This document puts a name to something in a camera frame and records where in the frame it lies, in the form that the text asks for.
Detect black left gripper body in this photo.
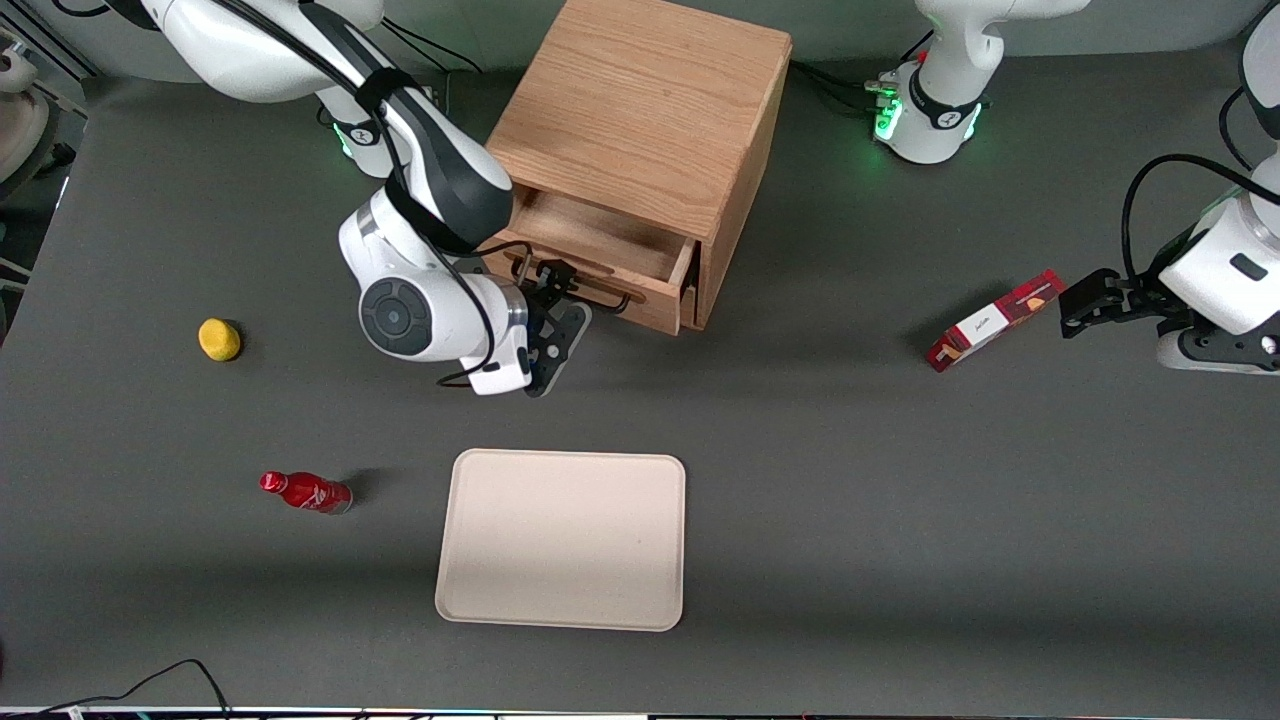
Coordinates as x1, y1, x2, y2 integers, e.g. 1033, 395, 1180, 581
1112, 262, 1193, 331

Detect black metal drawer handle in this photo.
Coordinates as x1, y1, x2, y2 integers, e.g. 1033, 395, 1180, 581
510, 255, 633, 317

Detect wooden drawer with black handle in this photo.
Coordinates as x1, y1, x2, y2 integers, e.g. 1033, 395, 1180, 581
480, 185, 699, 337

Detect wooden drawer cabinet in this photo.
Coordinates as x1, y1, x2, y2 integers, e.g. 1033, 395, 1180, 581
485, 0, 795, 331

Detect red and white carton box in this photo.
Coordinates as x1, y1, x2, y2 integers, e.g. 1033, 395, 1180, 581
926, 270, 1067, 373

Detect beige rectangular tray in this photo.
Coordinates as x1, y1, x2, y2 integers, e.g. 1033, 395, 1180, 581
435, 448, 688, 633

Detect red soda bottle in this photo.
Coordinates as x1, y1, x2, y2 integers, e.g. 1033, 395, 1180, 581
259, 471, 353, 516

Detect yellow lemon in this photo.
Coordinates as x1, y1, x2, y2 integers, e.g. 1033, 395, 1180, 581
198, 318, 243, 362

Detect beige round object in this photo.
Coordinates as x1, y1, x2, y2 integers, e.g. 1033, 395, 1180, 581
0, 40, 51, 186

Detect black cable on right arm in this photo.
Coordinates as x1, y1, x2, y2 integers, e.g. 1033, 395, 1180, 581
215, 0, 533, 389

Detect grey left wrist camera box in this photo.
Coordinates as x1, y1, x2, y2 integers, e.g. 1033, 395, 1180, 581
1157, 328, 1280, 374

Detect black cable on left wrist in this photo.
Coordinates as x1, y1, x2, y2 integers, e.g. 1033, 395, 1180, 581
1120, 153, 1280, 291

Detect short black left arm cable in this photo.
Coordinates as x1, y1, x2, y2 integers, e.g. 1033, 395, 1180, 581
1217, 88, 1263, 173

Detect black cable at right base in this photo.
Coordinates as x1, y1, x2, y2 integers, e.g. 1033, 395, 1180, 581
383, 15, 483, 75

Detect black cables at left base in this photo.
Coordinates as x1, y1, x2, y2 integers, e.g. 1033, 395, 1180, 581
790, 58, 903, 119

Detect black cable at table edge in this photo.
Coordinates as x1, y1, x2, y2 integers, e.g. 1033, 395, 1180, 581
30, 659, 233, 720

